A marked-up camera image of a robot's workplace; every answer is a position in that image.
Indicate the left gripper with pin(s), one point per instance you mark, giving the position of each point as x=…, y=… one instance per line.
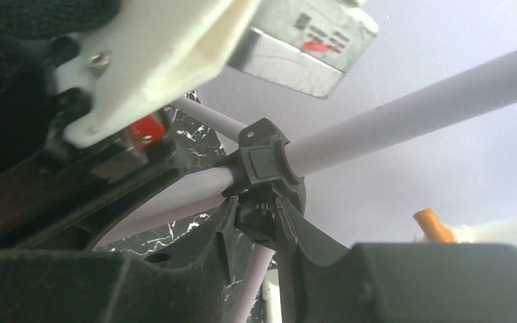
x=54, y=195

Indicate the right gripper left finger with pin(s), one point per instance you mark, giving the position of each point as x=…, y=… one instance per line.
x=183, y=282

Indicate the lilac folding tripod stand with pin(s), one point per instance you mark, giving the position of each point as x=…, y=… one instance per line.
x=474, y=92

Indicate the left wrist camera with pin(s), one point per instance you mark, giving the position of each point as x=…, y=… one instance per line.
x=154, y=52

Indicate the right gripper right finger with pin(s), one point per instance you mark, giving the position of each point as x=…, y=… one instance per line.
x=410, y=281

